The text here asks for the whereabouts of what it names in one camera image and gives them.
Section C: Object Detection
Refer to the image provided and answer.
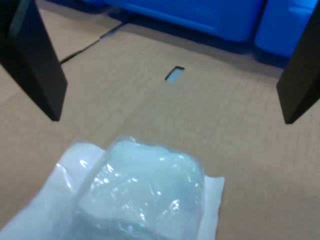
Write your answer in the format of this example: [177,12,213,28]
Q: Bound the blue plastic bin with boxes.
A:
[253,0,316,60]
[103,0,263,43]

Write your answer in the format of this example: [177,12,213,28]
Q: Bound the brown cardboard sheet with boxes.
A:
[0,22,320,240]
[37,7,124,63]

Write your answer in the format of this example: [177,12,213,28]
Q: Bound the white cotton packet clear wrap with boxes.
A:
[0,134,226,240]

